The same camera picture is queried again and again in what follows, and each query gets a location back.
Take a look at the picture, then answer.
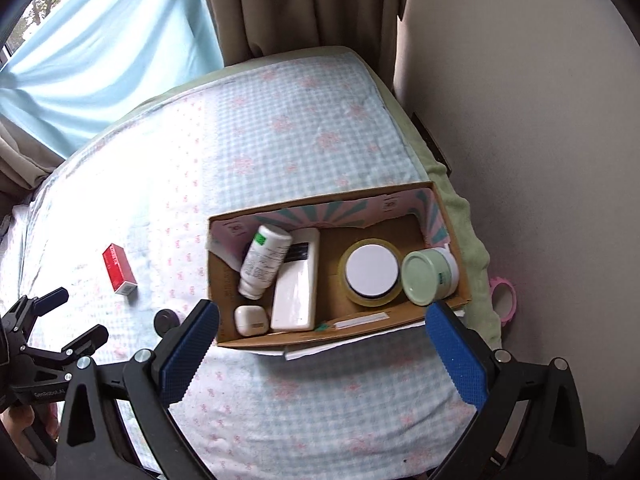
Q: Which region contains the white earbuds case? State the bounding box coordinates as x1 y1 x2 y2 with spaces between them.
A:
233 304 270 337

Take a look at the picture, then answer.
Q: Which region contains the light green cream jar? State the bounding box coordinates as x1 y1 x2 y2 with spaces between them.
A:
400 247 460 307

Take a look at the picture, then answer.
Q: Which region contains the white supplement bottle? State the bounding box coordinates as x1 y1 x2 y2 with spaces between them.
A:
238 224 293 300

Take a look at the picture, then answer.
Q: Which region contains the white glossy rectangular case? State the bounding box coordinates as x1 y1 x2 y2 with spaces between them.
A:
270 228 320 332

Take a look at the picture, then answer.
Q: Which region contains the green striped white-lid jar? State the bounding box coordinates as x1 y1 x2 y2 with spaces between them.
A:
345 244 399 299

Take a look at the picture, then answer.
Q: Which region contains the person left hand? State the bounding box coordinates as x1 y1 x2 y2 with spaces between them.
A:
1 403 60 462

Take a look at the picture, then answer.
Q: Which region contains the red Marubi box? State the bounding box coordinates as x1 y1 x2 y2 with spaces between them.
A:
102 244 138 296

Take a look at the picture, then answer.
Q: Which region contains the floral checkered bed sheet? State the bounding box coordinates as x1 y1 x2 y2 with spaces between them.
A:
1 53 488 479

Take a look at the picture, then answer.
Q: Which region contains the yellow tape roll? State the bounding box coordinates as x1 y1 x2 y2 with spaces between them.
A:
338 238 401 309

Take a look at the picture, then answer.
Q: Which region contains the brown cardboard box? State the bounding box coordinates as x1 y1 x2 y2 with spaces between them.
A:
208 182 462 350

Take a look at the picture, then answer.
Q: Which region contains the light blue sheer curtain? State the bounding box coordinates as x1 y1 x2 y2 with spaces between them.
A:
1 0 224 158

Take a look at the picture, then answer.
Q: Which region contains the brown curtain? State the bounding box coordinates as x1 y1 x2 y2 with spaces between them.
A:
206 0 407 86

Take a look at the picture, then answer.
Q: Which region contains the pink ring object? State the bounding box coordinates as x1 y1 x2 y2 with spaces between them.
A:
489 276 518 327

